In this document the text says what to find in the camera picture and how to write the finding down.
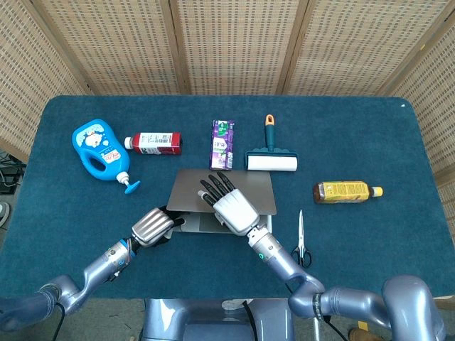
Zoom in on blue table cloth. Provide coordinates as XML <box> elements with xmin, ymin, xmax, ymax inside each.
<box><xmin>0</xmin><ymin>94</ymin><xmax>455</xmax><ymax>300</ymax></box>

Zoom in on red juice bottle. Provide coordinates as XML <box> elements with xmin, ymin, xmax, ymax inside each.
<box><xmin>124</xmin><ymin>131</ymin><xmax>183</xmax><ymax>156</ymax></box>

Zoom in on yellow label tea bottle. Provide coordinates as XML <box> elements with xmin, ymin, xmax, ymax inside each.
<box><xmin>312</xmin><ymin>180</ymin><xmax>384</xmax><ymax>205</ymax></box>

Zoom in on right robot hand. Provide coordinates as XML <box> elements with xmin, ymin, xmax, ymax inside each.
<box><xmin>197</xmin><ymin>171</ymin><xmax>260</xmax><ymax>236</ymax></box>

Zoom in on silver-blue robot torso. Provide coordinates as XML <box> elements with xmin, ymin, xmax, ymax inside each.
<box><xmin>139</xmin><ymin>297</ymin><xmax>295</xmax><ymax>341</ymax></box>

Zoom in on teal lint roller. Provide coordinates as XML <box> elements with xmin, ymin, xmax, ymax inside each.
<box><xmin>244</xmin><ymin>114</ymin><xmax>299</xmax><ymax>173</ymax></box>

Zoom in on black handled scissors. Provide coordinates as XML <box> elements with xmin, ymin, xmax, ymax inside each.
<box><xmin>290</xmin><ymin>209</ymin><xmax>313</xmax><ymax>268</ymax></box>

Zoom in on silver laptop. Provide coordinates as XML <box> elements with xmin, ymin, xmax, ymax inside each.
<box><xmin>166</xmin><ymin>168</ymin><xmax>278</xmax><ymax>234</ymax></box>

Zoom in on purple drink carton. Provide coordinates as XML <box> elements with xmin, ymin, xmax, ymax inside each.
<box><xmin>208</xmin><ymin>119</ymin><xmax>235</xmax><ymax>170</ymax></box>

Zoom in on blue pump detergent bottle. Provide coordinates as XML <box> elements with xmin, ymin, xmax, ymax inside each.
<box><xmin>71</xmin><ymin>119</ymin><xmax>141</xmax><ymax>195</ymax></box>

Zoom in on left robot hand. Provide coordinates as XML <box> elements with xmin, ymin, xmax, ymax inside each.
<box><xmin>131</xmin><ymin>205</ymin><xmax>186</xmax><ymax>249</ymax></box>

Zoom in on black floor cables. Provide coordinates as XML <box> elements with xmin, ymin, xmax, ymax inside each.
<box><xmin>0</xmin><ymin>151</ymin><xmax>28</xmax><ymax>195</ymax></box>

